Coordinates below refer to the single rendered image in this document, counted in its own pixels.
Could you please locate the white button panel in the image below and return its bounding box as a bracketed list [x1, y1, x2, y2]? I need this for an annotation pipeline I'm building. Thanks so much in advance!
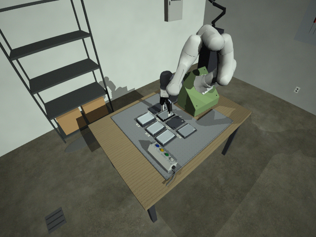
[148, 143, 177, 186]

